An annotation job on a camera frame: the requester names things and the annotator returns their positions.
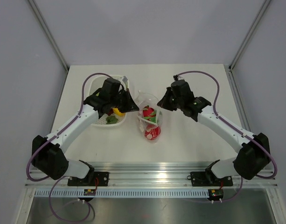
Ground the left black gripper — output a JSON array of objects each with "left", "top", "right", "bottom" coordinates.
[{"left": 110, "top": 88, "right": 140, "bottom": 113}]

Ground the yellow bell pepper toy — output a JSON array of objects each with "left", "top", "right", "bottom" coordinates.
[{"left": 112, "top": 108, "right": 125, "bottom": 117}]

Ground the clear zip top bag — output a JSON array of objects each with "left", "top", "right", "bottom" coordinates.
[{"left": 135, "top": 91, "right": 163, "bottom": 142}]

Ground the red dragon fruit toy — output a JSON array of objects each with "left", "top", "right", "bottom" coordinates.
[{"left": 142, "top": 105, "right": 162, "bottom": 124}]

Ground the red bell pepper toy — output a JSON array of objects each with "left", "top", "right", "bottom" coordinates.
[{"left": 144, "top": 124, "right": 161, "bottom": 140}]

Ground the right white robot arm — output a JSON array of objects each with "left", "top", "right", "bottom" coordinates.
[{"left": 157, "top": 80, "right": 271, "bottom": 185}]

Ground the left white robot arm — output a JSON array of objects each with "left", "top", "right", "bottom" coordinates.
[{"left": 28, "top": 77, "right": 139, "bottom": 186}]

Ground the green grape leaf toy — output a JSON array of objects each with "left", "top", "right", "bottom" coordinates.
[{"left": 106, "top": 116, "right": 118, "bottom": 125}]

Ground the white perforated plastic basket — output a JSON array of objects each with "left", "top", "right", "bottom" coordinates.
[{"left": 87, "top": 75, "right": 129, "bottom": 128}]

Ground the left small circuit board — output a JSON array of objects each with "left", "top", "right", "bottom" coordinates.
[{"left": 84, "top": 189, "right": 96, "bottom": 196}]

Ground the small circuit board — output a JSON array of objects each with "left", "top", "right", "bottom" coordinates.
[
  {"left": 208, "top": 189, "right": 224, "bottom": 200},
  {"left": 84, "top": 189, "right": 96, "bottom": 196}
]

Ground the right small circuit board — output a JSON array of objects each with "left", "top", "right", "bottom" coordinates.
[{"left": 208, "top": 189, "right": 224, "bottom": 200}]

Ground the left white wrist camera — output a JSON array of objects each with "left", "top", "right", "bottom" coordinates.
[{"left": 120, "top": 76, "right": 129, "bottom": 89}]

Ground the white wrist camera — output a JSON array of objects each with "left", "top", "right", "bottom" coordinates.
[
  {"left": 173, "top": 74, "right": 184, "bottom": 81},
  {"left": 120, "top": 76, "right": 129, "bottom": 89}
]

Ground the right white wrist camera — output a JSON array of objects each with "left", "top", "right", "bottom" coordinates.
[{"left": 173, "top": 74, "right": 184, "bottom": 81}]

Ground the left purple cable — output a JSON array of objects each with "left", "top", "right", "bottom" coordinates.
[{"left": 26, "top": 72, "right": 114, "bottom": 221}]

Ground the purple cable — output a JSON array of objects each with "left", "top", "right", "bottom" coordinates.
[
  {"left": 26, "top": 72, "right": 114, "bottom": 221},
  {"left": 172, "top": 70, "right": 278, "bottom": 203}
]

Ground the right aluminium frame post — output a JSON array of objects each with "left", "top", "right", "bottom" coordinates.
[{"left": 228, "top": 0, "right": 273, "bottom": 70}]

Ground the aluminium frame post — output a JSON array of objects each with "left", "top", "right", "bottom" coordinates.
[
  {"left": 228, "top": 0, "right": 273, "bottom": 70},
  {"left": 27, "top": 0, "right": 69, "bottom": 72}
]

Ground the aluminium mounting rail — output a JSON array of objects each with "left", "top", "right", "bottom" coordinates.
[{"left": 24, "top": 162, "right": 278, "bottom": 189}]

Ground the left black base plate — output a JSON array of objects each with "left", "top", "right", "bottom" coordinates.
[{"left": 67, "top": 171, "right": 110, "bottom": 187}]

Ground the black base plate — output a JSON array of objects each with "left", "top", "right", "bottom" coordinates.
[
  {"left": 187, "top": 171, "right": 233, "bottom": 187},
  {"left": 67, "top": 171, "right": 110, "bottom": 187}
]

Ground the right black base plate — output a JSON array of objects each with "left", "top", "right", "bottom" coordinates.
[{"left": 187, "top": 171, "right": 233, "bottom": 187}]

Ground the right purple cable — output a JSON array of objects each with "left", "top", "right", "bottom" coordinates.
[{"left": 172, "top": 70, "right": 278, "bottom": 203}]

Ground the left aluminium frame post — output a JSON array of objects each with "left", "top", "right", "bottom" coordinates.
[{"left": 27, "top": 0, "right": 69, "bottom": 72}]

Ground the white slotted cable duct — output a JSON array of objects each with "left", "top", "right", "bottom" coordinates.
[{"left": 35, "top": 189, "right": 209, "bottom": 198}]

